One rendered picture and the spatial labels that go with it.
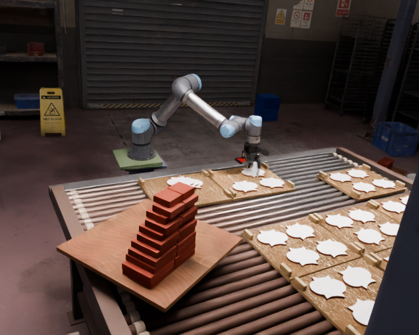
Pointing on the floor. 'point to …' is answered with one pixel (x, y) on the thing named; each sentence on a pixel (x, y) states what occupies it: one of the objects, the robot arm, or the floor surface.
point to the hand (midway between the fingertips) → (253, 171)
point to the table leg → (76, 317)
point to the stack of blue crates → (267, 106)
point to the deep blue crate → (396, 139)
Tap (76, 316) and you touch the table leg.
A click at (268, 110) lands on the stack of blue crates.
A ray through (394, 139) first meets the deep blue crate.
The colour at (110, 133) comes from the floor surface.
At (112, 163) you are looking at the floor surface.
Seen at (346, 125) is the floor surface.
